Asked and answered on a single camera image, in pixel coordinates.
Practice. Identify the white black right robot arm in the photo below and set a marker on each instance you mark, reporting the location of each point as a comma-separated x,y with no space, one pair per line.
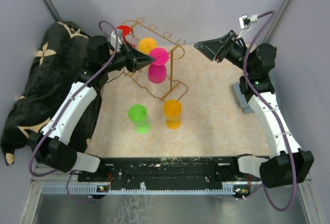
287,162

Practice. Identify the grey folded cloth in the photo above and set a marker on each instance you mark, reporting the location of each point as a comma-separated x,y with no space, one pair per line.
240,99

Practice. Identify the green plastic wine glass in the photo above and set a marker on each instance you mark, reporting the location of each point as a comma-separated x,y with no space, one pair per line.
138,116

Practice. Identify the orange plastic wine glass back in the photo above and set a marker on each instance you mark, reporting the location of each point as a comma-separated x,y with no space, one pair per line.
146,45

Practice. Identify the grey slotted cable duct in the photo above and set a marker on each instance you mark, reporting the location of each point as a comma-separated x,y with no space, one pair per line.
79,189

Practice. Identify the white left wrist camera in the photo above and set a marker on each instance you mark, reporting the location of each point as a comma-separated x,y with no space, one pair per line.
114,38

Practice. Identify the orange plastic wine glass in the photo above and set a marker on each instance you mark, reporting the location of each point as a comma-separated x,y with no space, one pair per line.
172,110
146,45

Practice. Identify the clear wine glass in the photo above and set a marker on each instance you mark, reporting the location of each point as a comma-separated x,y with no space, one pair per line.
133,40

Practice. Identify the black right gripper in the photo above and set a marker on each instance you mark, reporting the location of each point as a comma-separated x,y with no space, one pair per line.
210,48

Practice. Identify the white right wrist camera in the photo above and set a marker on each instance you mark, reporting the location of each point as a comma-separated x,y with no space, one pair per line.
245,22

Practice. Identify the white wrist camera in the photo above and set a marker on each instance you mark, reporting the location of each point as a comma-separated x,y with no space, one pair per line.
245,22
114,38

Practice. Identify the pink plastic wine glass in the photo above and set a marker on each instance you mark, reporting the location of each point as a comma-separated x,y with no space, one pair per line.
157,71

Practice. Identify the red plastic wine glass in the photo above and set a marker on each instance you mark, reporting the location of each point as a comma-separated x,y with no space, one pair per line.
123,31

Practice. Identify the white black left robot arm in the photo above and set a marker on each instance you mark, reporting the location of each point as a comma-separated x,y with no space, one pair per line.
51,145

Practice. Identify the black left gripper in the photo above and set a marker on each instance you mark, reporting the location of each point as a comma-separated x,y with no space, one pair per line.
136,59

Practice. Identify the gold wire wine glass rack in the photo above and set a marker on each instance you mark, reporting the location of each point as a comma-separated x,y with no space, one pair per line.
176,51

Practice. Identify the black floral blanket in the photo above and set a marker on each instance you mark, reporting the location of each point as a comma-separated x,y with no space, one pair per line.
61,56

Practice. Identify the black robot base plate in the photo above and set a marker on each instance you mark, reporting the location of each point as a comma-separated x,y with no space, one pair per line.
173,173

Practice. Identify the orange plastic wine glass front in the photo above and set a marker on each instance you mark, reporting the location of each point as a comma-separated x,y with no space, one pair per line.
172,110

